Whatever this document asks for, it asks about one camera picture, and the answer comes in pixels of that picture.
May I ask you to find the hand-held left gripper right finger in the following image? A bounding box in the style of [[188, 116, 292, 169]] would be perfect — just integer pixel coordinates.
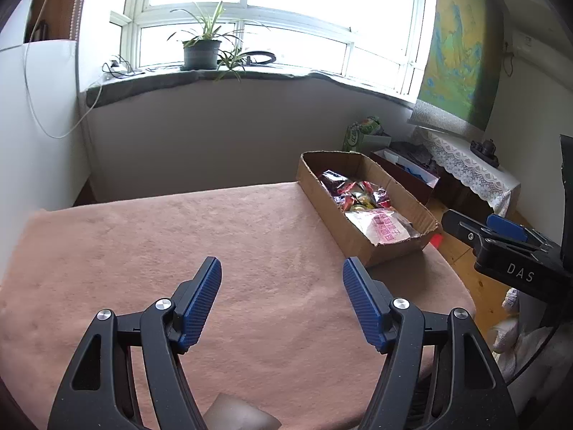
[[342, 257, 520, 430]]

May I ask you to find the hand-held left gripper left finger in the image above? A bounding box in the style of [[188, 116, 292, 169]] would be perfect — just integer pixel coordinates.
[[47, 256, 223, 430]]

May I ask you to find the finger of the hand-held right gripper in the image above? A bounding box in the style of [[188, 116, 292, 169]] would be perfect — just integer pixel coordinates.
[[487, 214, 554, 252]]

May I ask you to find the cardboard box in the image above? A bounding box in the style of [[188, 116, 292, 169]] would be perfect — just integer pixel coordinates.
[[296, 150, 439, 268]]

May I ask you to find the sliced bread packet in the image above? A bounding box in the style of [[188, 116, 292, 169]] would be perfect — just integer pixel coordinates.
[[345, 207, 422, 246]]

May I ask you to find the yellow candy packet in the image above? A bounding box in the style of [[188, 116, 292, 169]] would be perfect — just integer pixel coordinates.
[[351, 193, 379, 212]]

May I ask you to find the red snack packet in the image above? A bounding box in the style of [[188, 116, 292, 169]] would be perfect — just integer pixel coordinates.
[[342, 179, 392, 209]]

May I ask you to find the clear dark cake packet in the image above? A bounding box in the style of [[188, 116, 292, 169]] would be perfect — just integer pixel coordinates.
[[319, 169, 351, 197]]

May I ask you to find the person's right hand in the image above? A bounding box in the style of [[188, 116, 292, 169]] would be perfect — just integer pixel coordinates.
[[487, 287, 558, 383]]

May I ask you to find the dark wooden side table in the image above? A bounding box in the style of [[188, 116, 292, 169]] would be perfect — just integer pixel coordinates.
[[432, 166, 497, 225]]

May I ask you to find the white lace tablecloth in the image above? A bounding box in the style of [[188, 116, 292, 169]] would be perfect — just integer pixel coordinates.
[[414, 126, 522, 218]]

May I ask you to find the pink blanket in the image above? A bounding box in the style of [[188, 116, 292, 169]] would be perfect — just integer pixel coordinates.
[[0, 181, 475, 430]]

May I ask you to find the dark ornament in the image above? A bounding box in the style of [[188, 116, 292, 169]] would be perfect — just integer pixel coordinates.
[[470, 139, 500, 166]]

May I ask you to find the dark red open box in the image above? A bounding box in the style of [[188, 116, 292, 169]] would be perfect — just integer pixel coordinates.
[[369, 148, 442, 204]]

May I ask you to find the green gift bag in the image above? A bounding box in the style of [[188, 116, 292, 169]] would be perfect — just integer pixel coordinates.
[[342, 115, 392, 153]]

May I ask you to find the grey windowsill cloth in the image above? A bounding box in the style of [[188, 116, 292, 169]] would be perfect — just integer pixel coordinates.
[[85, 66, 415, 108]]

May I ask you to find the potted spider plant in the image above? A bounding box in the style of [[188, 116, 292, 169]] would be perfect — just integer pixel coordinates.
[[168, 1, 269, 82]]

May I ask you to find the white power strip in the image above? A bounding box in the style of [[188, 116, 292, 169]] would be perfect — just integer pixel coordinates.
[[102, 56, 135, 79]]

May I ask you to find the white cabinet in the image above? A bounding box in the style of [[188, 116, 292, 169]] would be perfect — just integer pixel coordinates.
[[0, 0, 90, 216]]

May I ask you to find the white framed window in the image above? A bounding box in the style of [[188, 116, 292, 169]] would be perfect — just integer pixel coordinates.
[[110, 0, 437, 108]]

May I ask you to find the white beaded strip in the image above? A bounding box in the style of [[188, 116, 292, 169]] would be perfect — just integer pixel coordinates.
[[71, 0, 92, 41]]

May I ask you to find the landscape wall painting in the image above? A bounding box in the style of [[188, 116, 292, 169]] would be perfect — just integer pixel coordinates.
[[408, 0, 504, 137]]

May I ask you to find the white cable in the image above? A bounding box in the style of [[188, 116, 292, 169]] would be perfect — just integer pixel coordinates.
[[24, 0, 103, 139]]

